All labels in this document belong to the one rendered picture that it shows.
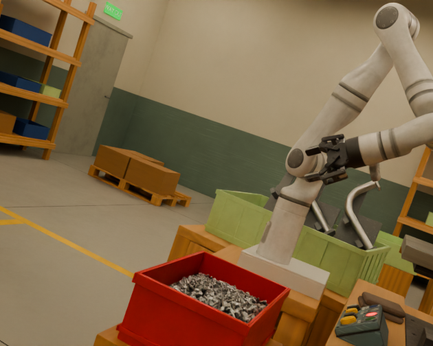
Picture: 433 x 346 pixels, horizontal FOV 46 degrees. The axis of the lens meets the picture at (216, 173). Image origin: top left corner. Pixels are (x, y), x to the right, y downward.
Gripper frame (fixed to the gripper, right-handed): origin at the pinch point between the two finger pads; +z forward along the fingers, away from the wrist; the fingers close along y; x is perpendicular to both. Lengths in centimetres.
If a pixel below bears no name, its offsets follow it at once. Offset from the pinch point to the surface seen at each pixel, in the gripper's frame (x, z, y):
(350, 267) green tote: 57, 7, -7
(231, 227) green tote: 45, 48, -25
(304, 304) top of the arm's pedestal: 19.2, 7.6, 27.9
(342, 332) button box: -1.6, -8.6, 47.4
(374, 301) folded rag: 19.8, -9.5, 29.0
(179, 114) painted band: 351, 390, -584
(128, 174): 250, 350, -334
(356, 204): 67, 7, -43
